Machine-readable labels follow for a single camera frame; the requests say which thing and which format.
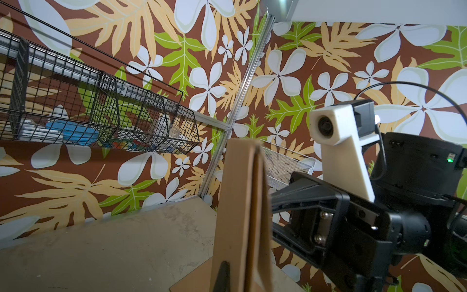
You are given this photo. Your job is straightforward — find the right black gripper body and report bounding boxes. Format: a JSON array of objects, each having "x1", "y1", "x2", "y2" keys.
[{"x1": 271, "y1": 172, "x2": 431, "y2": 292}]

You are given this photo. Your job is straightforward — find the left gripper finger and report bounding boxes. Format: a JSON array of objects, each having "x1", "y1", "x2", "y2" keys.
[{"x1": 213, "y1": 261, "x2": 231, "y2": 292}]

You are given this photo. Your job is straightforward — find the brown file bag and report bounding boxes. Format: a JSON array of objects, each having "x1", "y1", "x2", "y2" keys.
[
  {"x1": 169, "y1": 258, "x2": 215, "y2": 292},
  {"x1": 212, "y1": 138, "x2": 273, "y2": 292}
]

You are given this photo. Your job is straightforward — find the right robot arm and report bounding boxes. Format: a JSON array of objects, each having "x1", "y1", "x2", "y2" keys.
[{"x1": 271, "y1": 133, "x2": 467, "y2": 292}]

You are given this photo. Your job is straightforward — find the white mesh basket right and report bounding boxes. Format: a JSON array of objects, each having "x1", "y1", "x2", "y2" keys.
[{"x1": 262, "y1": 147, "x2": 316, "y2": 191}]

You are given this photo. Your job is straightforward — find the blue object in basket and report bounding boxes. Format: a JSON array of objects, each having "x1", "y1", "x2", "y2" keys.
[{"x1": 46, "y1": 120, "x2": 99, "y2": 146}]

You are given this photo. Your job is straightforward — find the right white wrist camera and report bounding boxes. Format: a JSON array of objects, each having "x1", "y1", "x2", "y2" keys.
[{"x1": 310, "y1": 100, "x2": 379, "y2": 202}]

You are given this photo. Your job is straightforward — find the black wire basket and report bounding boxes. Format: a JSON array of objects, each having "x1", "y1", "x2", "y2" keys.
[{"x1": 1, "y1": 1, "x2": 199, "y2": 154}]

